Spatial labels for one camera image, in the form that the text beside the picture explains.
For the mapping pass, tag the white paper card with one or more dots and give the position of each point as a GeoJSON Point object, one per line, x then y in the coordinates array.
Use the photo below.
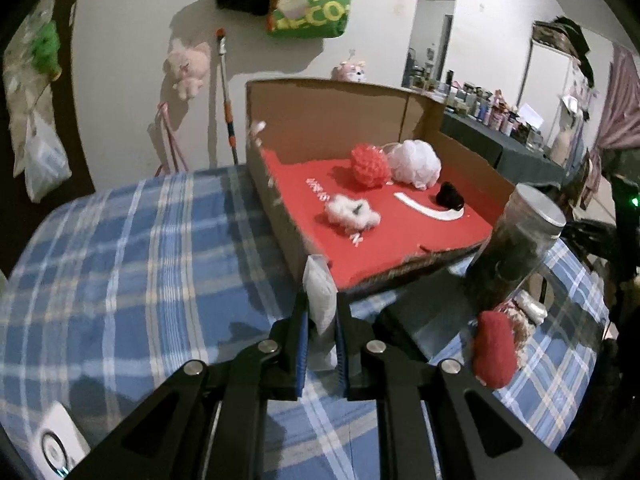
{"type": "Point", "coordinates": [530, 115]}

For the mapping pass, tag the white translucent packet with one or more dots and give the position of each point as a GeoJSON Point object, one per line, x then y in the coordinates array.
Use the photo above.
{"type": "Point", "coordinates": [320, 295]}

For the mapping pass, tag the blue plaid blanket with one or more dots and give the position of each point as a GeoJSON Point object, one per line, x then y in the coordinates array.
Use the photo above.
{"type": "Point", "coordinates": [125, 285]}

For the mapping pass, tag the table with green cloth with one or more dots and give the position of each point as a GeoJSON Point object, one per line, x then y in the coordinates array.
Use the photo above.
{"type": "Point", "coordinates": [500, 147]}

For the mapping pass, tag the large jar with metal lid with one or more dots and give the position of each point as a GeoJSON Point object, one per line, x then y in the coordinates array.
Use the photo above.
{"type": "Point", "coordinates": [515, 245]}

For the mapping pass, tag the green plush toy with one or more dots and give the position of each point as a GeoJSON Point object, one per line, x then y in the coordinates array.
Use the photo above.
{"type": "Point", "coordinates": [45, 47]}

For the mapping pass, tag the cardboard box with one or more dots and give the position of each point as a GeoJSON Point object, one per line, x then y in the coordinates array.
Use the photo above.
{"type": "Point", "coordinates": [325, 105]}

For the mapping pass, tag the white fabric wardrobe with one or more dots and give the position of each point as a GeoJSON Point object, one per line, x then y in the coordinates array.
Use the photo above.
{"type": "Point", "coordinates": [550, 60]}

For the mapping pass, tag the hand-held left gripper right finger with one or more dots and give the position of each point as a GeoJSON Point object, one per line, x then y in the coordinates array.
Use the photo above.
{"type": "Point", "coordinates": [342, 345]}

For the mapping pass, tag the row of bottles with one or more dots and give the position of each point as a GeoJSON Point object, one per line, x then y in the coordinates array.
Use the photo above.
{"type": "Point", "coordinates": [490, 105]}

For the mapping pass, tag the white plastic bag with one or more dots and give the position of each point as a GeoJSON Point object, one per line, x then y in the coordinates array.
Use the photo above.
{"type": "Point", "coordinates": [45, 160]}

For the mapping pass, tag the red printed bag liner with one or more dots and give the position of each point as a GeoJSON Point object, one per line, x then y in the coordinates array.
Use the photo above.
{"type": "Point", "coordinates": [310, 200]}

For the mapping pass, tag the pink hanging cloth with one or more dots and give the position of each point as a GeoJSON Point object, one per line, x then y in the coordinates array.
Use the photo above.
{"type": "Point", "coordinates": [620, 105]}

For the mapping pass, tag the wall mirror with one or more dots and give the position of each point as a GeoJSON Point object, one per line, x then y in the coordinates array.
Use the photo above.
{"type": "Point", "coordinates": [432, 25]}

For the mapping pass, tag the pink pig plush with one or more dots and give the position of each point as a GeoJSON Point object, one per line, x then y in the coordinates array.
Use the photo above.
{"type": "Point", "coordinates": [187, 67]}

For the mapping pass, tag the white fluffy star clip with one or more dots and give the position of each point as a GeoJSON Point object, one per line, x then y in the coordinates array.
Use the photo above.
{"type": "Point", "coordinates": [345, 210]}

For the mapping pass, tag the red fuzzy pouch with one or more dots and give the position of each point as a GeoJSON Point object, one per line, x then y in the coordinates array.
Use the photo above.
{"type": "Point", "coordinates": [495, 355]}

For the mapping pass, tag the white mesh bath loofah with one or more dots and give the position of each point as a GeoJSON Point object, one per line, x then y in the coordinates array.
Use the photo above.
{"type": "Point", "coordinates": [417, 162]}

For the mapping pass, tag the white round-button device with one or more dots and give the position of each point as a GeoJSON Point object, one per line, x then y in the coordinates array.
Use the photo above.
{"type": "Point", "coordinates": [55, 440]}

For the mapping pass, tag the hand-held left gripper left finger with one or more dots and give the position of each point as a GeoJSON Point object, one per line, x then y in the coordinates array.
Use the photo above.
{"type": "Point", "coordinates": [301, 345]}

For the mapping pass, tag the dark wooden door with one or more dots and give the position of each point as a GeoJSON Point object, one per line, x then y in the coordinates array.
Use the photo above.
{"type": "Point", "coordinates": [74, 110]}

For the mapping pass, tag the red knitted scrubber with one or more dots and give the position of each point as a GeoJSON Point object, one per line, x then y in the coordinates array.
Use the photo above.
{"type": "Point", "coordinates": [370, 165]}

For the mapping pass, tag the black fuzzy scrunchie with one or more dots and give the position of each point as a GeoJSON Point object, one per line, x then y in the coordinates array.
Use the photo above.
{"type": "Point", "coordinates": [450, 195]}

